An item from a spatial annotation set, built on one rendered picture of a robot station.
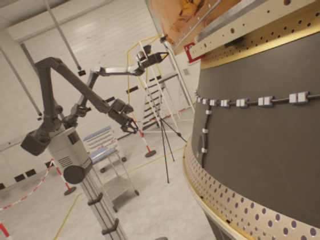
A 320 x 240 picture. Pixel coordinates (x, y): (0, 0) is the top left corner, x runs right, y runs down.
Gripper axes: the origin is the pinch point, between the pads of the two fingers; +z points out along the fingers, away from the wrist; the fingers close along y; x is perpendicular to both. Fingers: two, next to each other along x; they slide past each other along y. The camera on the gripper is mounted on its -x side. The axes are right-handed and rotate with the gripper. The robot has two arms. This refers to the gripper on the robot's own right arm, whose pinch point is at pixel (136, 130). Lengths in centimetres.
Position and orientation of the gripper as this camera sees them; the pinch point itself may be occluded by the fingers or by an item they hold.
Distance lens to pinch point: 131.4
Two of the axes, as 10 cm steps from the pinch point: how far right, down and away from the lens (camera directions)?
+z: 8.1, 5.8, 0.9
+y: 0.5, -2.3, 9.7
